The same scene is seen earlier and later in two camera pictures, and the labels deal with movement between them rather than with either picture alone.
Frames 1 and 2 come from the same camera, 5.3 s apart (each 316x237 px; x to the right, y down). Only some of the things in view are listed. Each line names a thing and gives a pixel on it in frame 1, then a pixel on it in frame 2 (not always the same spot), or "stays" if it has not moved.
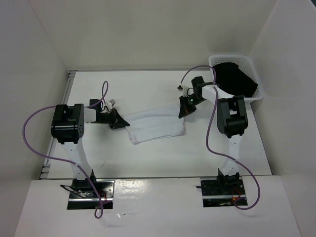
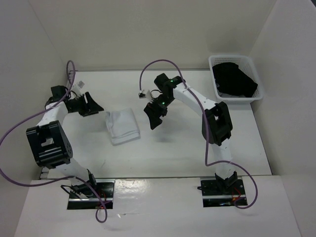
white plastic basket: x=245 y=63 stays
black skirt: x=230 y=77 stays
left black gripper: x=117 y=122 to x=95 y=107
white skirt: x=154 y=124 to x=123 y=126
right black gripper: x=185 y=108 to x=154 y=117
